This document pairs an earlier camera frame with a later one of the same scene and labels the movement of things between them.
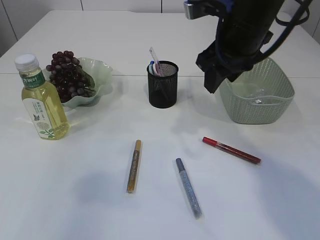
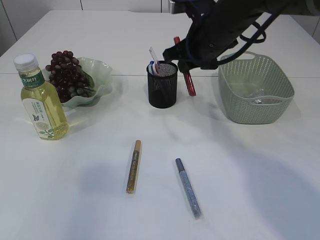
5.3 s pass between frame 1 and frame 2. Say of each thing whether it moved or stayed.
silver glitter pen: stayed
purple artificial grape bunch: stayed
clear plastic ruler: stayed
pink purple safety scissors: stayed
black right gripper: moved
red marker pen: moved
